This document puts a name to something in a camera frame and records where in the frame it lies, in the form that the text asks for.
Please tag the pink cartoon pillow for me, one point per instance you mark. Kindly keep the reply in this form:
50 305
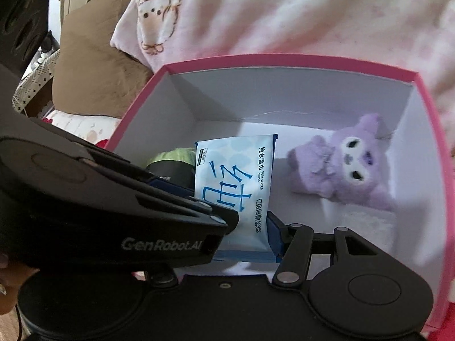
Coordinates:
284 14

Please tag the white patterned box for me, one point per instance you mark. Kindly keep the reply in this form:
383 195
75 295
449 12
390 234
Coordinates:
35 74

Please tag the clear plastic swab box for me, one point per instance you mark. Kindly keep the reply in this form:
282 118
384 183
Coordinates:
369 231

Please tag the brown pillow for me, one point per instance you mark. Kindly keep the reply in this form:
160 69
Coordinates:
92 78

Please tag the person's left hand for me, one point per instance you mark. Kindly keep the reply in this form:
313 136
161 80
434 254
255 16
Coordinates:
16 273

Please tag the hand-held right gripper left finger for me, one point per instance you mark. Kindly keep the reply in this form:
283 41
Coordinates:
164 277

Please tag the green yarn ball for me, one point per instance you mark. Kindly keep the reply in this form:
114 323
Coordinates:
170 156

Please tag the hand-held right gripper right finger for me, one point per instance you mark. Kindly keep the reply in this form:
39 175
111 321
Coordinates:
274 232

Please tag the pink cardboard box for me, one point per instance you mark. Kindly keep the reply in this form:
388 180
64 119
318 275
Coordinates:
320 88

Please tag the purple plush toy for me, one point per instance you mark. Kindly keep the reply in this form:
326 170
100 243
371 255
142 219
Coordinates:
320 170

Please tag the blue wet wipes pack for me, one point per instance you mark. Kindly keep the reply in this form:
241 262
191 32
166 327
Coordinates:
227 184

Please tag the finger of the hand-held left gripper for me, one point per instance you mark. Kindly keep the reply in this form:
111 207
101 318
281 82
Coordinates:
213 213
167 184

